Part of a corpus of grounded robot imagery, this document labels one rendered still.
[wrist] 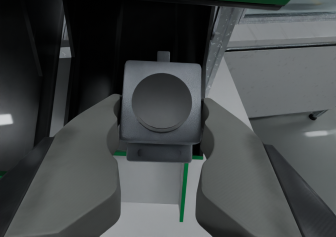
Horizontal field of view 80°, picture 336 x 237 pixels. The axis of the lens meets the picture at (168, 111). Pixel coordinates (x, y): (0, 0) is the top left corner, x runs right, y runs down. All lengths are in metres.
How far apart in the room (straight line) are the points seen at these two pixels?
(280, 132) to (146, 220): 1.47
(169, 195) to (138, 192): 0.06
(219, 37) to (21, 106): 0.22
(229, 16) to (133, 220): 0.45
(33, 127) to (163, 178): 0.23
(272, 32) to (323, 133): 1.21
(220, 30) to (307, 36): 0.87
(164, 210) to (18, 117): 0.39
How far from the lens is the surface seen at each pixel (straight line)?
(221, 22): 0.24
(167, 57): 0.16
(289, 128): 1.90
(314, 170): 1.84
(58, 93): 0.34
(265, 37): 0.99
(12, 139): 0.24
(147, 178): 0.37
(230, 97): 0.70
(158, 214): 0.53
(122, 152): 0.19
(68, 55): 0.26
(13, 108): 0.25
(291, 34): 1.07
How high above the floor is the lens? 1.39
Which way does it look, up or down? 58 degrees down
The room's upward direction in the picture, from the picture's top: 6 degrees clockwise
